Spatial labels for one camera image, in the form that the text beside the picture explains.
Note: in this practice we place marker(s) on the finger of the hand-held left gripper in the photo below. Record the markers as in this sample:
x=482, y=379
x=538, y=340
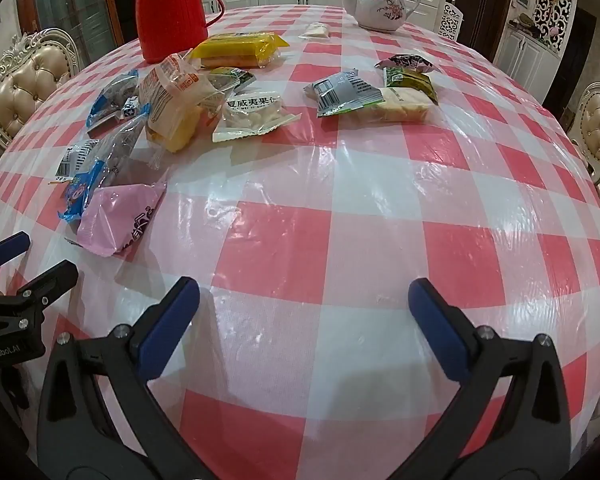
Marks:
x=10, y=252
x=55, y=280

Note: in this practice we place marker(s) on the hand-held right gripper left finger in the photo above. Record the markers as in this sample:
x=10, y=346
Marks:
x=172, y=330

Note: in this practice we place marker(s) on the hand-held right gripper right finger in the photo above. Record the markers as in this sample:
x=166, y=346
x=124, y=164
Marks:
x=440, y=330

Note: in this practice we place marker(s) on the pink snack packet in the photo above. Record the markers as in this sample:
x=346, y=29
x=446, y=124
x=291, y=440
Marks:
x=117, y=217

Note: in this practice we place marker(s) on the blue cookie packet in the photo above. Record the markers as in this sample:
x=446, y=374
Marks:
x=82, y=192

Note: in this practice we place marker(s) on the orange white bread packet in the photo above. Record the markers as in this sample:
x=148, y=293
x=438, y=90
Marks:
x=175, y=110

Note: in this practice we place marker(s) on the clear white nut packet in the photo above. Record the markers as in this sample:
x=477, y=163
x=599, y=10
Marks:
x=252, y=115

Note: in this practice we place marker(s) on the olive green yellow packet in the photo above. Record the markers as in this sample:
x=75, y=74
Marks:
x=410, y=82

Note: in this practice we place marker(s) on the grey green snack packet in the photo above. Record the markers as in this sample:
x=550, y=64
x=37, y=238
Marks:
x=342, y=92

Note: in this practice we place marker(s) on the yellow snack packet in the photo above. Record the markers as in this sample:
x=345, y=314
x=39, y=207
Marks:
x=235, y=47

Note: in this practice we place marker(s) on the white barcode snack packet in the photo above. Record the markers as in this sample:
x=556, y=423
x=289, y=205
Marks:
x=75, y=157

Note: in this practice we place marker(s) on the dark clear snack packet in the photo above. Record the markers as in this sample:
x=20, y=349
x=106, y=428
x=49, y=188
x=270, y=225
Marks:
x=120, y=147

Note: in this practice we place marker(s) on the red white checkered tablecloth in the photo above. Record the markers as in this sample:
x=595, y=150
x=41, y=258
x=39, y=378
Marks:
x=300, y=240

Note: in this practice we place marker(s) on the blue silver snack packet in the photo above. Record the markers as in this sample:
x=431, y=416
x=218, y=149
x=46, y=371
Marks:
x=111, y=100

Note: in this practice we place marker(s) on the glass sliding door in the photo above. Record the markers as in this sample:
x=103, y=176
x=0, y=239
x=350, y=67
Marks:
x=85, y=5

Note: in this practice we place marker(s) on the small green snack packet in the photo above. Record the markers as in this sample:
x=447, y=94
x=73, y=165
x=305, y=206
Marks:
x=232, y=77

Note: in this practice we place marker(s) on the dark purple snack packet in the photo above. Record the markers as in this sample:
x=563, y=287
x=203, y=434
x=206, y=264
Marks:
x=405, y=61

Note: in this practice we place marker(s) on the white side cabinet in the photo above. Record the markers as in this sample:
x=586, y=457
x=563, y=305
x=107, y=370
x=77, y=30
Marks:
x=522, y=55

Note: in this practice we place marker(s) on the red thermos jug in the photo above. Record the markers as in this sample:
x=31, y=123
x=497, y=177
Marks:
x=170, y=10

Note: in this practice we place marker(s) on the white lattice chair back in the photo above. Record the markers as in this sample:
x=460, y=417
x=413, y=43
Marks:
x=449, y=22

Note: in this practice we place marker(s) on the small white packet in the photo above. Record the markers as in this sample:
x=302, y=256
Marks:
x=316, y=31

